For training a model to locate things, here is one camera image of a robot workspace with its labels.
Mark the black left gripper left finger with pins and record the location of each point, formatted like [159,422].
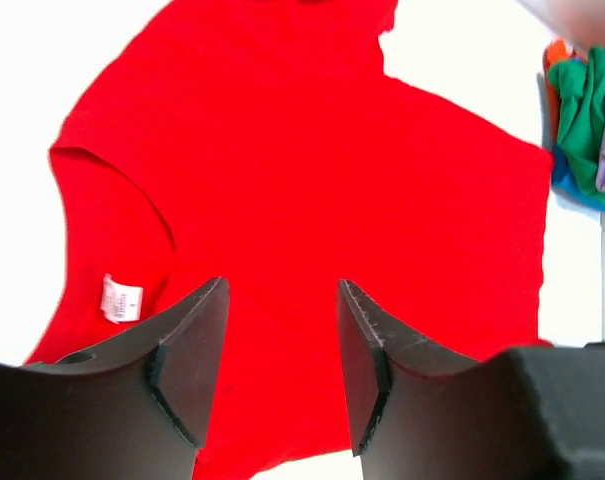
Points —
[135,406]

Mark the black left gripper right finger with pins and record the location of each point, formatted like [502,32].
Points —
[418,410]

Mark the red t shirt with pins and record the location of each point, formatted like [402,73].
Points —
[261,141]

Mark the blue folded t shirt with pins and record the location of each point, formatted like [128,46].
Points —
[563,179]

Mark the green folded t shirt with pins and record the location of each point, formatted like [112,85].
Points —
[581,88]

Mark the orange folded t shirt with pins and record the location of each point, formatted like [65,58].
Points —
[557,51]

